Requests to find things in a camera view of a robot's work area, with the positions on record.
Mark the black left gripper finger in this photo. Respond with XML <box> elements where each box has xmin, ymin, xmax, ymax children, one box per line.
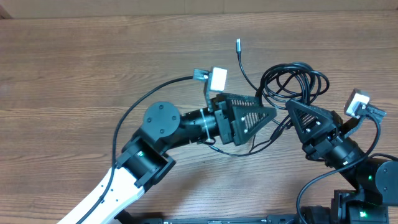
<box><xmin>222</xmin><ymin>93</ymin><xmax>261</xmax><ymax>108</ymax></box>
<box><xmin>232</xmin><ymin>106</ymin><xmax>277</xmax><ymax>146</ymax></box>

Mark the black USB-C cable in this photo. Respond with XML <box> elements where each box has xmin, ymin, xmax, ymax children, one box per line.
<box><xmin>208</xmin><ymin>38</ymin><xmax>293</xmax><ymax>157</ymax></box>

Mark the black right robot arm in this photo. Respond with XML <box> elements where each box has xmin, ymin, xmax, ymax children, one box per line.
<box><xmin>286</xmin><ymin>100</ymin><xmax>397</xmax><ymax>223</ymax></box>

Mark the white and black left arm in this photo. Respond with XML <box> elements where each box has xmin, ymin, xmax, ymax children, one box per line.
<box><xmin>61</xmin><ymin>93</ymin><xmax>277</xmax><ymax>223</ymax></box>

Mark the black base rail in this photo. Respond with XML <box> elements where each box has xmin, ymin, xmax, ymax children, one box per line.
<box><xmin>114</xmin><ymin>210</ymin><xmax>295</xmax><ymax>224</ymax></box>

